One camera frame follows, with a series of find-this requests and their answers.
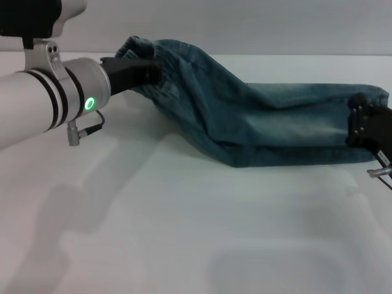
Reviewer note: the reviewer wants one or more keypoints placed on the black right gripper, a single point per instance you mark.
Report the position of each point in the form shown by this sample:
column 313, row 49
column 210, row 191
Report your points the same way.
column 381, row 131

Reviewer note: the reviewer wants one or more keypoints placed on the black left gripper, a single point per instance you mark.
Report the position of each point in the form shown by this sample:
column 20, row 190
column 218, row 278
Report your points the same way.
column 125, row 75

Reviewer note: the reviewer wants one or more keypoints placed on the blue denim shorts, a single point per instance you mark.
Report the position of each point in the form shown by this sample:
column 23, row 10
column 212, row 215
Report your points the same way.
column 245, row 122

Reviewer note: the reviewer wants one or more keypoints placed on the silver black wrist camera box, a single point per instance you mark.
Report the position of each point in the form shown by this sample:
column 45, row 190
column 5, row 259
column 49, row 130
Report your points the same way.
column 24, row 18

